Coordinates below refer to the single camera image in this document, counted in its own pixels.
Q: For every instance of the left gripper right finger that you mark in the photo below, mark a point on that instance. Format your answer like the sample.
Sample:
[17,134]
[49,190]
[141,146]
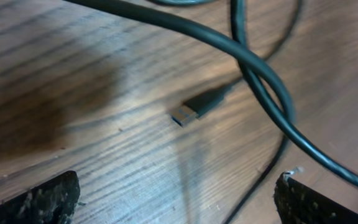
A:
[299,204]

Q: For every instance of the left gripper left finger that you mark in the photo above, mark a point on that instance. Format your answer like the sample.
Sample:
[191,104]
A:
[52,202]

